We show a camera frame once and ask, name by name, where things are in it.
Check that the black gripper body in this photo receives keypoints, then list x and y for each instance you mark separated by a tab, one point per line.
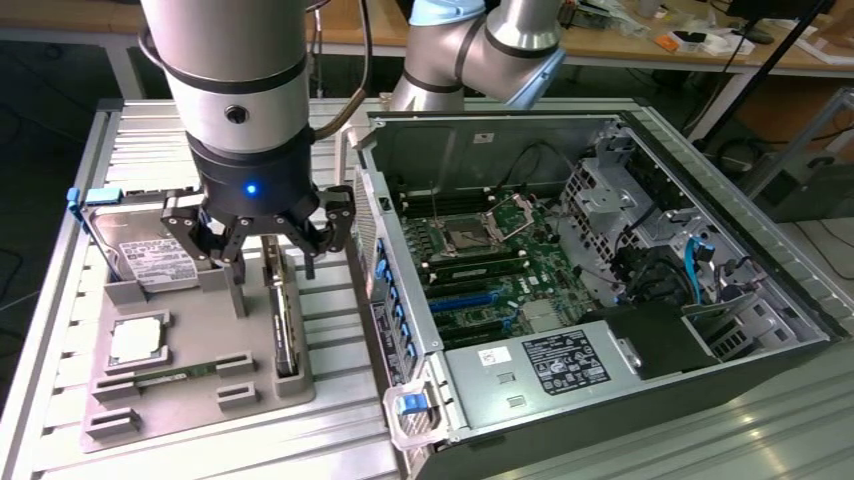
254	170

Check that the graphics card with black fan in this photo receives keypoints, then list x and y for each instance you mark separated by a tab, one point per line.
283	320

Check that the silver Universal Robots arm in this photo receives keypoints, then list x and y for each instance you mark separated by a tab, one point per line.
227	55

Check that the hard disk in blue caddy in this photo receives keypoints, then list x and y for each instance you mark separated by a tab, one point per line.
150	260

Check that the socket locking lever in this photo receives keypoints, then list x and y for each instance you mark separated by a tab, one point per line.
436	200

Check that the grey parts rack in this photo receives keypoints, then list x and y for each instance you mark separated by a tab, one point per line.
201	325

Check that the CPU socket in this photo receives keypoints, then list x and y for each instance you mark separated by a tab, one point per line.
465	236

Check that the silver CPU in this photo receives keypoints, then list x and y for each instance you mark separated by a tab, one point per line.
137	340

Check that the black RAM stick with label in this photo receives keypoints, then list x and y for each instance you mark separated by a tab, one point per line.
477	272

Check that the blue expansion slot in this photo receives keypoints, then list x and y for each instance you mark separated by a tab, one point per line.
464	302

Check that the silver socket cover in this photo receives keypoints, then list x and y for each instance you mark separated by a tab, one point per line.
514	215

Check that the green RAM stick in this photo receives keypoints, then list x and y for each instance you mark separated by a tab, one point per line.
177	374

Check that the green Dell motherboard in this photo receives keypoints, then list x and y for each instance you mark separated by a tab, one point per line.
528	280

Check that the silver chipset heat sink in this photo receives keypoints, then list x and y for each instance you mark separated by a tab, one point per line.
544	315

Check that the blue case latch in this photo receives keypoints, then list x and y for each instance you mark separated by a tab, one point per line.
413	404

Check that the silver disk bay cage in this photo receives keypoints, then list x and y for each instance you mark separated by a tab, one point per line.
601	215

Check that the grey power supply unit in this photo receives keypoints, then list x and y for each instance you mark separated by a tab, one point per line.
534	375

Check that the white plastic packet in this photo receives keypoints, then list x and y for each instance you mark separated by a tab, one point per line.
708	45

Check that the open black PC case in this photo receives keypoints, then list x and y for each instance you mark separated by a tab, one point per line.
734	390

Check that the black stand pole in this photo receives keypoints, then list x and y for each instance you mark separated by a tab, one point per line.
768	70

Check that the grey cabinet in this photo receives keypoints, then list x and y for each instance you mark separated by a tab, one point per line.
821	195

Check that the black air duct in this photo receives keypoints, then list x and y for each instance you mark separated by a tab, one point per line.
641	340

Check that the wooden desk white frame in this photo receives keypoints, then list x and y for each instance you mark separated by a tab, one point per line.
768	62

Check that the aluminium profile frame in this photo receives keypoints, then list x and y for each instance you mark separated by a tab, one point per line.
817	125

